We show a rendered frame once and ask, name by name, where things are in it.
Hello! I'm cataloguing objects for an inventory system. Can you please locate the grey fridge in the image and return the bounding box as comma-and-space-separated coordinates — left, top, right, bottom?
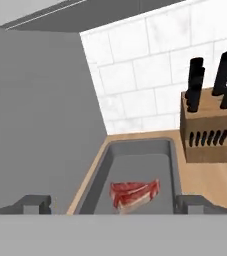
0, 9, 109, 216

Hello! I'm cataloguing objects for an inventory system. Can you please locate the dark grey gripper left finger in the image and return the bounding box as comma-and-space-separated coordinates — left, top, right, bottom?
0, 195, 53, 216

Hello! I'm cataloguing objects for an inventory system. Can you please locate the red raw steak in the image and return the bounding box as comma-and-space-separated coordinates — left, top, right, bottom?
109, 178, 161, 215

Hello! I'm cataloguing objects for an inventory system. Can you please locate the wooden knife block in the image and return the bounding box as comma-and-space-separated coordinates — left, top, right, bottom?
179, 50, 227, 164

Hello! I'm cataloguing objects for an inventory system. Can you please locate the grey wall cupboard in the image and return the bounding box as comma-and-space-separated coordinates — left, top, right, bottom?
0, 0, 189, 34

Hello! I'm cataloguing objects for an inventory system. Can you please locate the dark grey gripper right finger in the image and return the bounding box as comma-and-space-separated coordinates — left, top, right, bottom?
175, 195, 227, 216

